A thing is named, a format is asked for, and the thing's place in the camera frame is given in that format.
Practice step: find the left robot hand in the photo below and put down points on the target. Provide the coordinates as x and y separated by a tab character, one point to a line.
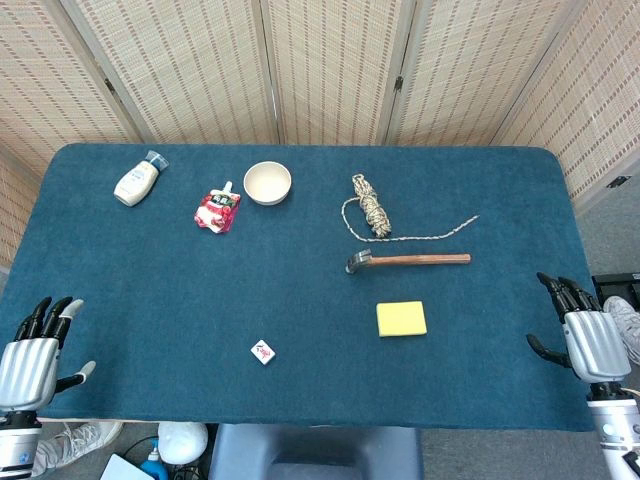
27	370

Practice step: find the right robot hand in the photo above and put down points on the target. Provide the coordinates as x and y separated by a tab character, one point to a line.
597	345

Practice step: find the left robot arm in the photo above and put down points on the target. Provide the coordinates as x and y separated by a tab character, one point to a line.
17	445

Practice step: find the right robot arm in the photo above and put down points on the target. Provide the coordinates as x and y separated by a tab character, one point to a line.
612	430

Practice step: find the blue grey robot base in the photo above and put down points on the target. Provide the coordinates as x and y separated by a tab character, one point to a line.
315	452

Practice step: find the yellow sponge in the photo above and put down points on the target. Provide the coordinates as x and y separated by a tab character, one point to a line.
401	319

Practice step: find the white sneaker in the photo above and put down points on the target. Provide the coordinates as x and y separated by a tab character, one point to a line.
625	325
75	442

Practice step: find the black box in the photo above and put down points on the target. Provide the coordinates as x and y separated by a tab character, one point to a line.
620	286

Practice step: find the white flat sheet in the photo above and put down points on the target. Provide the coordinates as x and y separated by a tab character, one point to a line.
122	471

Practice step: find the woven bamboo screen panel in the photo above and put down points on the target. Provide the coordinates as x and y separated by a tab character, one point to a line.
470	70
12	210
595	100
185	70
45	80
335	70

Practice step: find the blue spray bottle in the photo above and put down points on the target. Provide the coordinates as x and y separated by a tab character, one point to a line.
156	470

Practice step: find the black screen hinge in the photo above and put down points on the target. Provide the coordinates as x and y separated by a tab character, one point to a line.
398	83
618	181
109	85

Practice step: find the white round dome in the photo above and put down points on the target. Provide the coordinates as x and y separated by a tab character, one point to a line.
182	442

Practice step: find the blue table cloth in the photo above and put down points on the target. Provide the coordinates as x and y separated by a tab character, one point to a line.
200	290

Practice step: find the cream lotion bottle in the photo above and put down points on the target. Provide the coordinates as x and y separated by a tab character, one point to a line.
135	182

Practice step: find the white mahjong tile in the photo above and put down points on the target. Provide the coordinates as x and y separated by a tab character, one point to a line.
263	352

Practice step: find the red drink pouch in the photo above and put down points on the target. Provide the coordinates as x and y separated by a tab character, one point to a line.
217	210

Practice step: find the beige bowl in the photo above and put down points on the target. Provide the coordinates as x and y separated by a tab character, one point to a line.
267	182

